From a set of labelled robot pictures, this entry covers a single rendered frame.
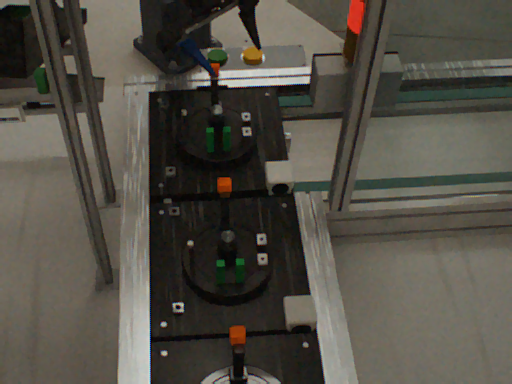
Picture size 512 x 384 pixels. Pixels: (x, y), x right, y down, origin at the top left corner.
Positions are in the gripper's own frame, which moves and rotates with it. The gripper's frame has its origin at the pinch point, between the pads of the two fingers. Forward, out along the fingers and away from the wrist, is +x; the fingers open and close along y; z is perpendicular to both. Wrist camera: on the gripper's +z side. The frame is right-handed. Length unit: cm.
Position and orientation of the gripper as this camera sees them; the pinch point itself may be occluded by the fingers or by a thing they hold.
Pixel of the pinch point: (226, 43)
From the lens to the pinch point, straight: 113.1
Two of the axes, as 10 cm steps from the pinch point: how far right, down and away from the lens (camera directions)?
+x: 5.1, 8.6, 0.4
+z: 1.0, -0.1, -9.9
